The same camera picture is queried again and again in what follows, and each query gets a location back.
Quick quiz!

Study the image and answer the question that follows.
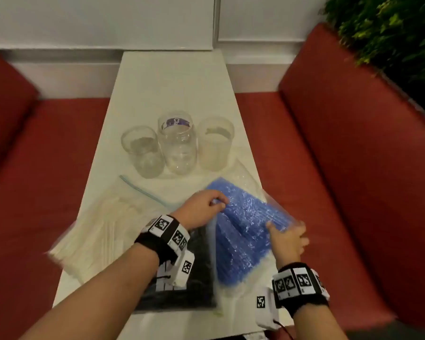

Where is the person's right hand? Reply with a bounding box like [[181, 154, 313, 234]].
[[265, 221, 309, 270]]

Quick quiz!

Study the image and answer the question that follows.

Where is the person's left hand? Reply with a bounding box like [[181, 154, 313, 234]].
[[171, 190, 230, 232]]

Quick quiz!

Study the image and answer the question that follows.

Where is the large bundle of blue straws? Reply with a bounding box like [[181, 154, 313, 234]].
[[206, 177, 295, 287]]

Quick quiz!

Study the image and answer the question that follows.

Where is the clear plastic bag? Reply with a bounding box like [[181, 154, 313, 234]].
[[198, 170, 305, 308]]

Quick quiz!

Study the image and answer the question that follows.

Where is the frosted plastic jar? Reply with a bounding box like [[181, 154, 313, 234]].
[[197, 116, 235, 172]]

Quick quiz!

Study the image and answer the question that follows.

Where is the clear glass jar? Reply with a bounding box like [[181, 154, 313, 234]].
[[120, 126, 165, 179], [158, 111, 198, 176]]

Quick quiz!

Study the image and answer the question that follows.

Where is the bag of black straws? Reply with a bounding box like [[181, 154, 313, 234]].
[[134, 226, 217, 310]]

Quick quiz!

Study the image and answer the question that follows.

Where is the person's left forearm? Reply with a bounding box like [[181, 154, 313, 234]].
[[19, 242, 160, 340]]

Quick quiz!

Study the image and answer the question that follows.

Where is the person's right forearm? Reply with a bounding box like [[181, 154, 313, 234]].
[[292, 302, 348, 340]]

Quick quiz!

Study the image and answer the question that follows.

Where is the black right wristband with markers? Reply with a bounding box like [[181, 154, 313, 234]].
[[272, 262, 331, 317]]

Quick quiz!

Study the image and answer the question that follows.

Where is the black wristband with markers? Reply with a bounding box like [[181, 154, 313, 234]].
[[272, 262, 331, 317], [134, 214, 191, 266]]

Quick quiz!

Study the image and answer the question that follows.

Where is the black left wristband with markers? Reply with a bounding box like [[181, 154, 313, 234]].
[[134, 214, 191, 266]]

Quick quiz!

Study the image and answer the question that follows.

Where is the clear blue-zip bag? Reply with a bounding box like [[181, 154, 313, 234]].
[[48, 173, 174, 286]]

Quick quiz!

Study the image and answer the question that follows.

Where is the clear bag with white strips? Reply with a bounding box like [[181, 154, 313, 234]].
[[133, 222, 224, 314]]

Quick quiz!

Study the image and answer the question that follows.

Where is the green plant hedge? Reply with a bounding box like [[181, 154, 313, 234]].
[[320, 0, 425, 121]]

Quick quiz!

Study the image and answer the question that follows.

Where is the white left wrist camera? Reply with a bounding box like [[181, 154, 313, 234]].
[[155, 251, 196, 293]]

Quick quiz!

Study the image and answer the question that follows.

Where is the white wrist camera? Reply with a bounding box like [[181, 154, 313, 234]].
[[155, 251, 196, 293], [255, 287, 282, 330]]

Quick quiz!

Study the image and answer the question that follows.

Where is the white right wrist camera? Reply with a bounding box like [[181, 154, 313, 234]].
[[255, 287, 282, 330]]

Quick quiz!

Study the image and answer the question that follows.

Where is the black right camera cable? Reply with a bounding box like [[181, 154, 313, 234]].
[[273, 319, 295, 340]]

